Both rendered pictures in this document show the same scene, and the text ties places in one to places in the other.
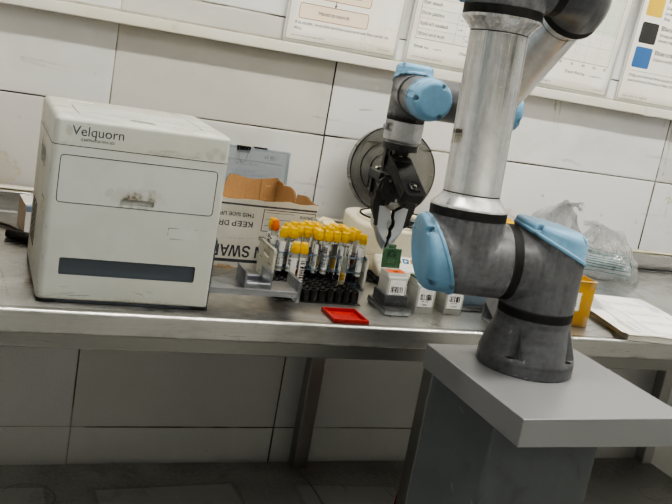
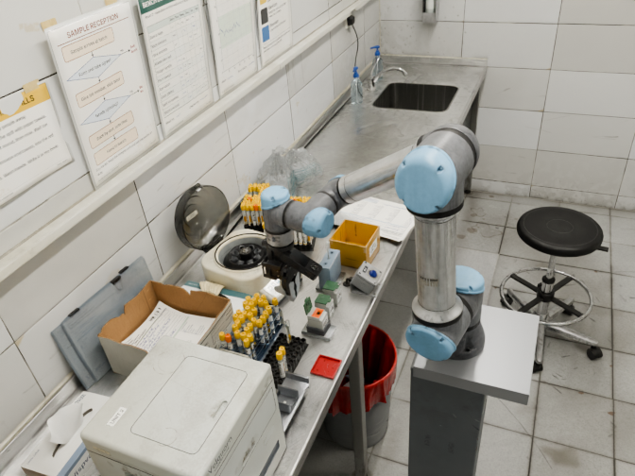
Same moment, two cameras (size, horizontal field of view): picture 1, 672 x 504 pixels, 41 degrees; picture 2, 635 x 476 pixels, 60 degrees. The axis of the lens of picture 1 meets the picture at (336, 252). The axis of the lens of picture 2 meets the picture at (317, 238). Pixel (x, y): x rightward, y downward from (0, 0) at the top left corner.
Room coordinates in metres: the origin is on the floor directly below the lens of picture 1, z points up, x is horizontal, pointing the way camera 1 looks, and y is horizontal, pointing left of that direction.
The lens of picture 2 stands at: (0.81, 0.62, 2.03)
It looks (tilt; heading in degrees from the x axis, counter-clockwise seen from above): 35 degrees down; 319
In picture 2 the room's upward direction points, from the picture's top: 6 degrees counter-clockwise
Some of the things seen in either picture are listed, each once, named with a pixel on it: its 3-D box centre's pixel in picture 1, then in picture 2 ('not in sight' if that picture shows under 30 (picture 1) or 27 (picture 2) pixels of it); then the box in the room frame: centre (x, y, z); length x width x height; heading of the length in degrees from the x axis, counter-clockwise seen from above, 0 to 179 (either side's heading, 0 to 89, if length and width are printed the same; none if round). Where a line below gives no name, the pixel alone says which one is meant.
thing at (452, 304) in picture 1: (449, 295); (332, 293); (1.77, -0.24, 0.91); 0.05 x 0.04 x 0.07; 23
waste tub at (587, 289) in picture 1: (548, 293); (355, 245); (1.87, -0.46, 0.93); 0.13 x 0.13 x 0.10; 20
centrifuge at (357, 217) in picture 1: (399, 245); (251, 266); (2.04, -0.14, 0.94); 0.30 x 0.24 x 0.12; 14
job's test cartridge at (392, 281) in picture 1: (392, 286); (317, 320); (1.70, -0.12, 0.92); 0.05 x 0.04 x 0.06; 22
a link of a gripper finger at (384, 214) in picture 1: (377, 224); (283, 290); (1.78, -0.07, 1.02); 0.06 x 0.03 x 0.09; 21
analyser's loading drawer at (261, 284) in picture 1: (241, 280); (281, 408); (1.55, 0.16, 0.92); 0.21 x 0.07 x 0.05; 113
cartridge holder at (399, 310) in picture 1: (389, 300); (318, 327); (1.70, -0.12, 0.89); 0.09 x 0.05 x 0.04; 22
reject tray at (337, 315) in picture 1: (344, 315); (326, 366); (1.59, -0.04, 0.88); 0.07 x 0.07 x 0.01; 23
